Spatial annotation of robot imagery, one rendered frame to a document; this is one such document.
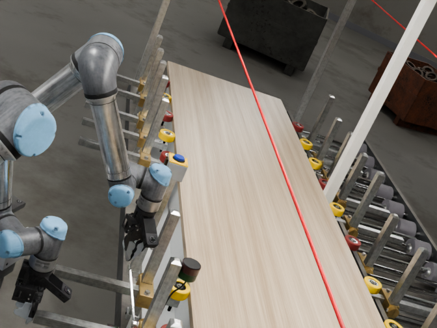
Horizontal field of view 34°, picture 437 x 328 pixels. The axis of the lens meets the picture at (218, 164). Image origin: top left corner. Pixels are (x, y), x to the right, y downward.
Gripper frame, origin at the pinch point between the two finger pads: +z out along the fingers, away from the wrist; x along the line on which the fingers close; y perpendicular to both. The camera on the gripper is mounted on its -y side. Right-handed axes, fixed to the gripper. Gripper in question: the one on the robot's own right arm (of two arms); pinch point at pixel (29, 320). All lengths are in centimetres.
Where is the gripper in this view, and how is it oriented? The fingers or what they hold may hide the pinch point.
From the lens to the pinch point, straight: 223.4
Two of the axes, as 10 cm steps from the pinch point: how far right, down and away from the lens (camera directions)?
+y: -9.2, -2.9, -2.5
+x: 1.0, 4.5, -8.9
